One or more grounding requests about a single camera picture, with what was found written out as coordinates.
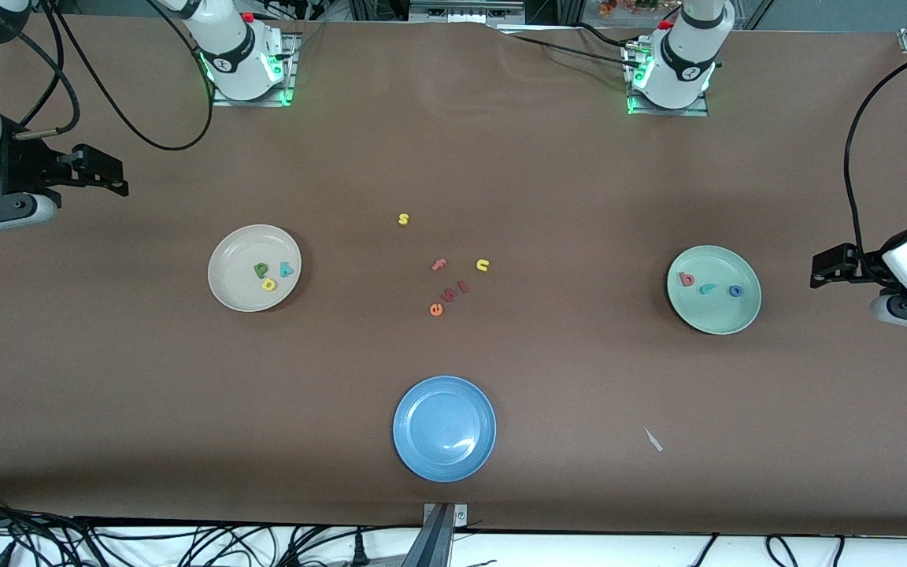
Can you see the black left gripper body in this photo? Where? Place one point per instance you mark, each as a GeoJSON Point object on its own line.
{"type": "Point", "coordinates": [865, 265]}

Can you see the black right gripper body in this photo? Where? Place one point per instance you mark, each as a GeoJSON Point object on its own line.
{"type": "Point", "coordinates": [19, 167]}

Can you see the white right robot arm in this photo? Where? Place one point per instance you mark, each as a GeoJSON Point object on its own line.
{"type": "Point", "coordinates": [237, 55]}

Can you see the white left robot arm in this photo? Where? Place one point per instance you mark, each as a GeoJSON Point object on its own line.
{"type": "Point", "coordinates": [686, 55]}

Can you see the green round plate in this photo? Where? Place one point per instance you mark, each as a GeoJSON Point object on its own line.
{"type": "Point", "coordinates": [713, 315]}

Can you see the beige round plate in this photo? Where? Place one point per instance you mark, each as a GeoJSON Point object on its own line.
{"type": "Point", "coordinates": [241, 252]}

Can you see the white paper scrap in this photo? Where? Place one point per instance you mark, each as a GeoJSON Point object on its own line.
{"type": "Point", "coordinates": [653, 439]}

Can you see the orange dried flowers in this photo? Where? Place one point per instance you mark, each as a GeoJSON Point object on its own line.
{"type": "Point", "coordinates": [619, 8]}

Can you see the brown table cover sheet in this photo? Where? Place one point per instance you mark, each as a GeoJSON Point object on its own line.
{"type": "Point", "coordinates": [501, 118]}

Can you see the grey power strip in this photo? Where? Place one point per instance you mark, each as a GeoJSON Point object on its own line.
{"type": "Point", "coordinates": [465, 11]}

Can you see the blue round plate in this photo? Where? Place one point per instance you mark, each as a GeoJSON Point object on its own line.
{"type": "Point", "coordinates": [444, 428]}

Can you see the black power plug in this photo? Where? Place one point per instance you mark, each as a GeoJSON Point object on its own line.
{"type": "Point", "coordinates": [359, 551]}

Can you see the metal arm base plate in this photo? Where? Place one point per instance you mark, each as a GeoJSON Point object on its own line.
{"type": "Point", "coordinates": [253, 102]}
{"type": "Point", "coordinates": [666, 113]}

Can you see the grey metal camera post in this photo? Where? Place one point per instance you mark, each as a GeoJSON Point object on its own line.
{"type": "Point", "coordinates": [438, 535]}

